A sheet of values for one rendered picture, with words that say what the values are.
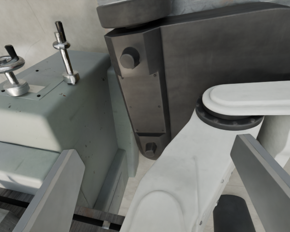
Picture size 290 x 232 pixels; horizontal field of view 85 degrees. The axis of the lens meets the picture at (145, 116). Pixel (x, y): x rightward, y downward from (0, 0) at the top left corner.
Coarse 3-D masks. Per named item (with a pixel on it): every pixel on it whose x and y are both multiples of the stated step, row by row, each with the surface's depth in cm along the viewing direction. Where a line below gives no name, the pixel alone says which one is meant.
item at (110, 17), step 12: (120, 0) 47; (132, 0) 34; (144, 0) 35; (156, 0) 36; (168, 0) 39; (108, 12) 37; (120, 12) 36; (132, 12) 35; (144, 12) 36; (156, 12) 37; (168, 12) 40; (108, 24) 39; (120, 24) 37; (132, 24) 37
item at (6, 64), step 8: (8, 48) 51; (0, 56) 53; (8, 56) 53; (16, 56) 53; (0, 64) 49; (8, 64) 48; (16, 64) 49; (0, 72) 47; (8, 72) 52; (8, 80) 53; (16, 80) 54; (24, 80) 57; (8, 88) 53; (16, 88) 53; (24, 88) 55
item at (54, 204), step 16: (64, 160) 9; (80, 160) 11; (48, 176) 8; (64, 176) 9; (80, 176) 10; (48, 192) 7; (64, 192) 8; (32, 208) 7; (48, 208) 7; (64, 208) 8; (32, 224) 6; (48, 224) 7; (64, 224) 8
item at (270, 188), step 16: (240, 144) 9; (256, 144) 9; (240, 160) 9; (256, 160) 8; (272, 160) 8; (240, 176) 10; (256, 176) 8; (272, 176) 7; (288, 176) 7; (256, 192) 8; (272, 192) 7; (288, 192) 6; (256, 208) 8; (272, 208) 7; (288, 208) 6; (272, 224) 7; (288, 224) 6
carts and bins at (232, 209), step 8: (224, 200) 185; (232, 200) 182; (240, 200) 183; (216, 208) 186; (224, 208) 179; (232, 208) 175; (240, 208) 175; (216, 216) 181; (224, 216) 173; (232, 216) 169; (240, 216) 168; (248, 216) 172; (216, 224) 175; (224, 224) 168; (232, 224) 164; (240, 224) 162; (248, 224) 164
